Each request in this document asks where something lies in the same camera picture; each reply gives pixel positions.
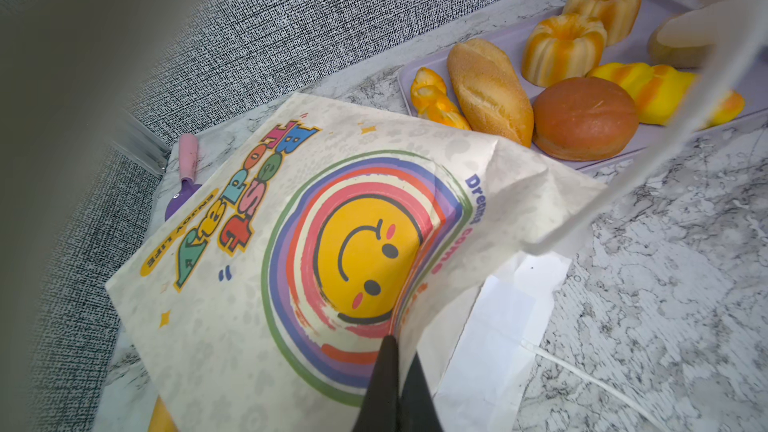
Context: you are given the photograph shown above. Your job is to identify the round brown fake bun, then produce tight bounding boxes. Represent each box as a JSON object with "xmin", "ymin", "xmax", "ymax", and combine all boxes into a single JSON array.
[{"xmin": 533, "ymin": 77, "xmax": 639, "ymax": 162}]

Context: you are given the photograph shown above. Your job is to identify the purple toy rake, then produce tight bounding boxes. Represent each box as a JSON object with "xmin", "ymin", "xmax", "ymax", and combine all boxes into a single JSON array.
[{"xmin": 164, "ymin": 134, "xmax": 201, "ymax": 220}]

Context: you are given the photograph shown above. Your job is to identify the golden baguette fake bread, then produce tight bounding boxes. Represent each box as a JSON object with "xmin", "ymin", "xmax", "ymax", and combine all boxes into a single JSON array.
[{"xmin": 446, "ymin": 38, "xmax": 534, "ymax": 148}]

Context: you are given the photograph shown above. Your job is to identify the yellow ring fake bread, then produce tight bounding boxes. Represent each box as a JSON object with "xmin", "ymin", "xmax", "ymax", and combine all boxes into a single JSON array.
[{"xmin": 521, "ymin": 14, "xmax": 607, "ymax": 88}]

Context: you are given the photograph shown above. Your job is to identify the lilac plastic tray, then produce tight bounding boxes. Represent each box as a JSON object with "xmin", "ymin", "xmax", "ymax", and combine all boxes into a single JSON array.
[{"xmin": 398, "ymin": 0, "xmax": 767, "ymax": 174}]

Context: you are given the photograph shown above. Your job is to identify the metal tongs white tips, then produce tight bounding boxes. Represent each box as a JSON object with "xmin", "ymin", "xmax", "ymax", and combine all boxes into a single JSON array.
[{"xmin": 655, "ymin": 0, "xmax": 744, "ymax": 49}]

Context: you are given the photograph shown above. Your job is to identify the yellow oval fake bread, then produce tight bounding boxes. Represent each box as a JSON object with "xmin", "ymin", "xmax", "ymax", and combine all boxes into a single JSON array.
[{"xmin": 586, "ymin": 61, "xmax": 746, "ymax": 130}]

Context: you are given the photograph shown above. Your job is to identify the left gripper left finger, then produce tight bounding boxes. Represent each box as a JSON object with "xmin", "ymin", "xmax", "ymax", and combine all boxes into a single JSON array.
[{"xmin": 353, "ymin": 335, "xmax": 399, "ymax": 432}]

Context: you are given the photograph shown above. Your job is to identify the orange twisted fake bread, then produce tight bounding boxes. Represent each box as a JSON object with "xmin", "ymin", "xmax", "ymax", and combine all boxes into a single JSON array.
[{"xmin": 410, "ymin": 67, "xmax": 472, "ymax": 131}]

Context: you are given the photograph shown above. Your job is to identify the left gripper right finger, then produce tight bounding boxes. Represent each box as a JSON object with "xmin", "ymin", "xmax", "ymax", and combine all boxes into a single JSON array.
[{"xmin": 399, "ymin": 354, "xmax": 443, "ymax": 432}]

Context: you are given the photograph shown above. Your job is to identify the white paper gift bag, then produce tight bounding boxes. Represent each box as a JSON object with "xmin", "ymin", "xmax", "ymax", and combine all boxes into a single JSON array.
[{"xmin": 106, "ymin": 0, "xmax": 767, "ymax": 431}]

